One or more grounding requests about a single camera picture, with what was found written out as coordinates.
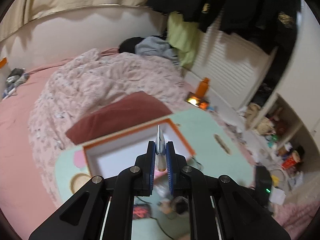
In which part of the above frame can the orange cardboard box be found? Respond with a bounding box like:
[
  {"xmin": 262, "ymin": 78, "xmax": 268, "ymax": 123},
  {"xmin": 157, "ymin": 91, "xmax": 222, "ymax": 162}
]
[{"xmin": 83, "ymin": 118, "xmax": 195, "ymax": 178}]

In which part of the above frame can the black garment on bed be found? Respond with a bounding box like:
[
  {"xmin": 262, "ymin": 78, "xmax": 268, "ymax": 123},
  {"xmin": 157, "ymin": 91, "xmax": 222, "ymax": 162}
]
[{"xmin": 119, "ymin": 37, "xmax": 144, "ymax": 54}]

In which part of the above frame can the light green garment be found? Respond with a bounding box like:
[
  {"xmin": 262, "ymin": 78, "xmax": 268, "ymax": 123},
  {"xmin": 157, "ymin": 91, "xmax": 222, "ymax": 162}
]
[{"xmin": 167, "ymin": 12, "xmax": 200, "ymax": 69}]

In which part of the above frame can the grey blue garment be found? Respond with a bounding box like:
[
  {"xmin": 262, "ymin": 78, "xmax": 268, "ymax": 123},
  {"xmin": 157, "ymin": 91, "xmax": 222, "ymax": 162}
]
[{"xmin": 135, "ymin": 36, "xmax": 180, "ymax": 66}]

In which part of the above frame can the dark red pillow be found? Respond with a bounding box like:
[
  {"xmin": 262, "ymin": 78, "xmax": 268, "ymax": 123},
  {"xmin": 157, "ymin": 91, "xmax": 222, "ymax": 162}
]
[{"xmin": 66, "ymin": 91, "xmax": 172, "ymax": 145}]

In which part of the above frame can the orange bottle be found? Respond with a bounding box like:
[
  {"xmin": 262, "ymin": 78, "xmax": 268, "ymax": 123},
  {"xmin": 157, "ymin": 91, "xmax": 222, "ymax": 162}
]
[{"xmin": 195, "ymin": 77, "xmax": 210, "ymax": 98}]

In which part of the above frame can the pink floral blanket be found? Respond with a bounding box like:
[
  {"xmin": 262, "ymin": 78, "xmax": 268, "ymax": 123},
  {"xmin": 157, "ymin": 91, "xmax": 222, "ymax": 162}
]
[{"xmin": 28, "ymin": 49, "xmax": 187, "ymax": 206}]

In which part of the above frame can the white tube yellow cap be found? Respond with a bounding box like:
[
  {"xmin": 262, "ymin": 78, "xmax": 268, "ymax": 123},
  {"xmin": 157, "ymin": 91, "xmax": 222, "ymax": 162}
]
[{"xmin": 156, "ymin": 125, "xmax": 167, "ymax": 172}]

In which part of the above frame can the dark case red emblem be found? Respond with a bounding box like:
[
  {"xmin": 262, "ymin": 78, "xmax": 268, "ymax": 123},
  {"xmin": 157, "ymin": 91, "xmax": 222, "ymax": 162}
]
[{"xmin": 132, "ymin": 204, "xmax": 152, "ymax": 220}]

